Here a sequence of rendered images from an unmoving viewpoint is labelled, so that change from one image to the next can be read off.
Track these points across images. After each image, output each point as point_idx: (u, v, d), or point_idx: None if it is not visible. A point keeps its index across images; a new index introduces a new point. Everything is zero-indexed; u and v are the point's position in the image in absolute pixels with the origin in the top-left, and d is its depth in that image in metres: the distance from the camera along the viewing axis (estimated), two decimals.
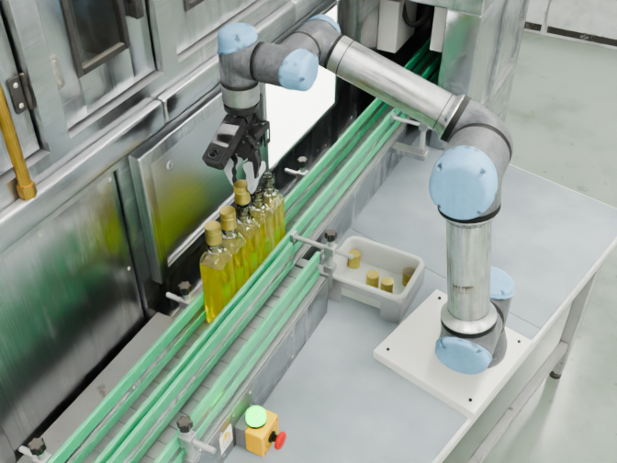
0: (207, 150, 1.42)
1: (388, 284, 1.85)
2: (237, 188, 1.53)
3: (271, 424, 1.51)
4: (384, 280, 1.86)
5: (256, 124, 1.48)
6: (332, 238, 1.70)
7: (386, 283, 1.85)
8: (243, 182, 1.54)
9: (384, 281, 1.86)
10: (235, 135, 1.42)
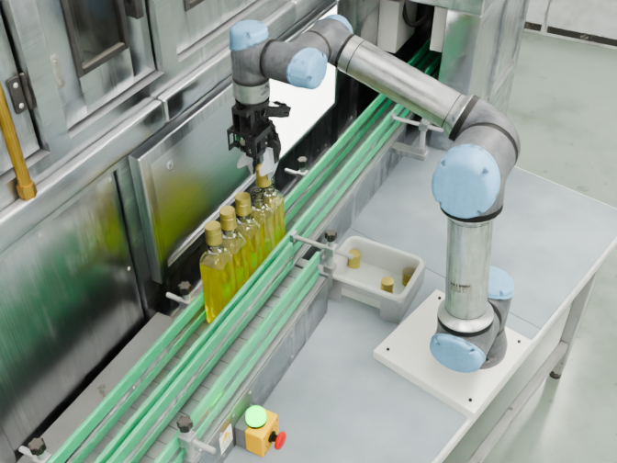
0: (286, 106, 1.56)
1: (388, 284, 1.85)
2: (238, 200, 1.55)
3: (271, 424, 1.51)
4: (384, 280, 1.86)
5: (240, 125, 1.49)
6: (332, 238, 1.70)
7: (386, 283, 1.85)
8: (244, 194, 1.57)
9: (384, 281, 1.86)
10: None
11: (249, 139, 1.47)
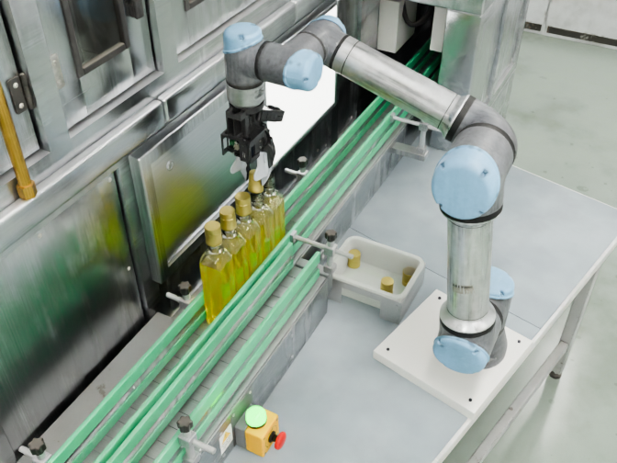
0: (279, 110, 1.54)
1: (388, 284, 1.85)
2: (238, 200, 1.55)
3: (271, 424, 1.51)
4: (384, 280, 1.86)
5: (233, 129, 1.47)
6: (332, 238, 1.70)
7: (386, 283, 1.85)
8: (244, 194, 1.57)
9: (384, 281, 1.86)
10: None
11: (243, 142, 1.45)
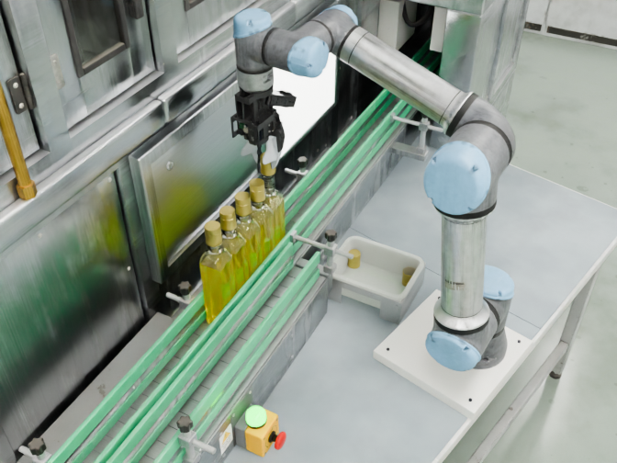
0: (291, 95, 1.57)
1: None
2: (238, 200, 1.55)
3: (271, 424, 1.51)
4: None
5: None
6: (332, 238, 1.70)
7: None
8: (244, 194, 1.57)
9: None
10: None
11: (252, 126, 1.49)
